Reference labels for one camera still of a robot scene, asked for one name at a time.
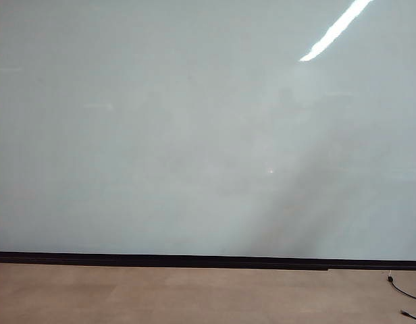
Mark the black whiteboard pen tray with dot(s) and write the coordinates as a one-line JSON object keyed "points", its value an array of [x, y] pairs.
{"points": [[160, 266]]}

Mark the large white whiteboard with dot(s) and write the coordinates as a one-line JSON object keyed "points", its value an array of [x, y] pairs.
{"points": [[160, 118]]}

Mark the black whiteboard bottom frame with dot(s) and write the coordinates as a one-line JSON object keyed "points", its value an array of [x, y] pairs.
{"points": [[380, 264]]}

